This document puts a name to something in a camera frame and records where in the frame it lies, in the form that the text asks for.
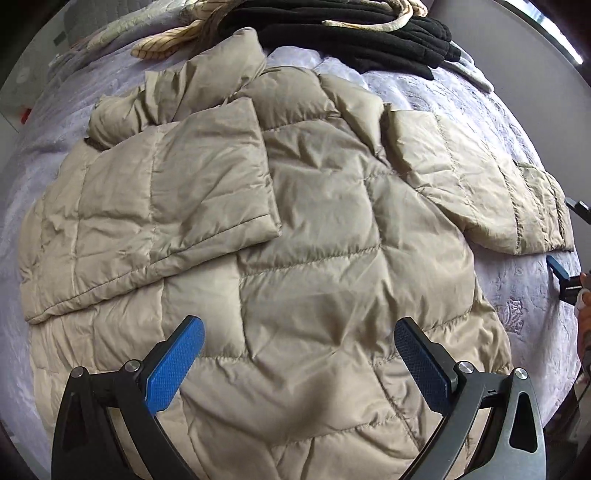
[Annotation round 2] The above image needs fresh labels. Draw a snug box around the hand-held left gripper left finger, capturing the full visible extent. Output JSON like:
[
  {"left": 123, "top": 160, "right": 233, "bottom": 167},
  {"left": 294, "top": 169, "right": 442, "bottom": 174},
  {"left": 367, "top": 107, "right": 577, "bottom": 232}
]
[{"left": 52, "top": 315, "right": 205, "bottom": 480}]

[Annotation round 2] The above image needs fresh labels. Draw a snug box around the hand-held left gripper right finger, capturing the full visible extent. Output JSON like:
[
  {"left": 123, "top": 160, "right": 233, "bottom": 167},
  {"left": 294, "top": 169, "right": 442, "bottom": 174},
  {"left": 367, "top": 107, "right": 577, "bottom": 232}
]
[{"left": 394, "top": 316, "right": 546, "bottom": 480}]

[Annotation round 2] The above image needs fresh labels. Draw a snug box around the beige puffer jacket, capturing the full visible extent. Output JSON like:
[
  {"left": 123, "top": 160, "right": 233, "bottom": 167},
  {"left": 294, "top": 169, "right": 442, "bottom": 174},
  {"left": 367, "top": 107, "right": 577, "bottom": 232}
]
[{"left": 18, "top": 28, "right": 575, "bottom": 480}]

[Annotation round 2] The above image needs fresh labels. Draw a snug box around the person's right hand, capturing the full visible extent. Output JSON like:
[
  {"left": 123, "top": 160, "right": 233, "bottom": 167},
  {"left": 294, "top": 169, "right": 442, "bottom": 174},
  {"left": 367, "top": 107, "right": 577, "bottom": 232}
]
[{"left": 575, "top": 271, "right": 591, "bottom": 370}]

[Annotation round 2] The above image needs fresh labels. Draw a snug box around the lavender plush blanket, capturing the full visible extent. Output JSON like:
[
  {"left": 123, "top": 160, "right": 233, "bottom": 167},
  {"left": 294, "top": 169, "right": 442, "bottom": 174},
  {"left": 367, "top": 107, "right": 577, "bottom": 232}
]
[{"left": 0, "top": 28, "right": 587, "bottom": 480}]

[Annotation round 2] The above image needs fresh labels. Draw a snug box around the grey white cloth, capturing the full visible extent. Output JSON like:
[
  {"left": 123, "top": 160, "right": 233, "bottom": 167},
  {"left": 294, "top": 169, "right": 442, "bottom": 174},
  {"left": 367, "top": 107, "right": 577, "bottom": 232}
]
[{"left": 450, "top": 41, "right": 492, "bottom": 90}]

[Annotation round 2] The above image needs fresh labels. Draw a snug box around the window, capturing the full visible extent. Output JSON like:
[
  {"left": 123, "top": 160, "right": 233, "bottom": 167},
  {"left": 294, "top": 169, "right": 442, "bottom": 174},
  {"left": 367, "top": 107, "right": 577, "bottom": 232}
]
[{"left": 503, "top": 0, "right": 585, "bottom": 65}]

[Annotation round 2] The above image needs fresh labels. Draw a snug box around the black folded garment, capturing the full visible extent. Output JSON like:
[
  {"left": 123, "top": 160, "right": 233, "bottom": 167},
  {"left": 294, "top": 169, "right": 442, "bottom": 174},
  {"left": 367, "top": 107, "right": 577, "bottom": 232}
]
[{"left": 217, "top": 0, "right": 465, "bottom": 81}]

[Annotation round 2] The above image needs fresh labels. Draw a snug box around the cream striped garment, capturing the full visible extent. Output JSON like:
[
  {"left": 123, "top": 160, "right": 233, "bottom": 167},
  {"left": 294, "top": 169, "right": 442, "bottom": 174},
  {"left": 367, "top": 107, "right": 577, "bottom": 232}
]
[{"left": 131, "top": 0, "right": 430, "bottom": 60}]

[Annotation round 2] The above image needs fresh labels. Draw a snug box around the floral quilt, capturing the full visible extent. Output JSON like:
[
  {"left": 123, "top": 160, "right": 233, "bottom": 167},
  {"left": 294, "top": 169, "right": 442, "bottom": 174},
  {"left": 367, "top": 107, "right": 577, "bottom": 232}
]
[{"left": 85, "top": 0, "right": 204, "bottom": 47}]

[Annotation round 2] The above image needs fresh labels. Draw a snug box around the grey quilted pillow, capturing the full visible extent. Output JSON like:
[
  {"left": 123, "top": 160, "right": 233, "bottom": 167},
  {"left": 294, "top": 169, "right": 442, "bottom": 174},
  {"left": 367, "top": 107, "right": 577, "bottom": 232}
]
[{"left": 62, "top": 0, "right": 121, "bottom": 38}]

